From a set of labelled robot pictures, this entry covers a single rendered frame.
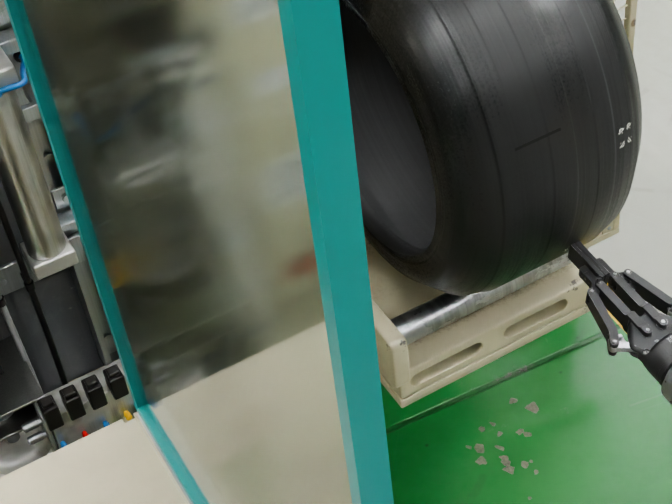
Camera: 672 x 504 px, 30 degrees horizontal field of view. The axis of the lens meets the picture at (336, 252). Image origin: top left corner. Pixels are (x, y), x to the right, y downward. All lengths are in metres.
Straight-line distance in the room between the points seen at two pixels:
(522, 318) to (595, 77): 0.48
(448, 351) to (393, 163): 0.36
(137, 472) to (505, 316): 0.81
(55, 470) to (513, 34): 0.75
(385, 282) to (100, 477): 0.89
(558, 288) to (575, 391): 1.01
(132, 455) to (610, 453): 1.71
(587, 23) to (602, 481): 1.41
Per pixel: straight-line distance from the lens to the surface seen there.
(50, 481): 1.32
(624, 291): 1.74
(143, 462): 1.31
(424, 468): 2.83
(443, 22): 1.56
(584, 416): 2.93
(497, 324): 1.93
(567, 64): 1.61
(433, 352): 1.89
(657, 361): 1.67
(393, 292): 2.07
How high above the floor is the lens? 2.28
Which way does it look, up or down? 43 degrees down
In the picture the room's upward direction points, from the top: 8 degrees counter-clockwise
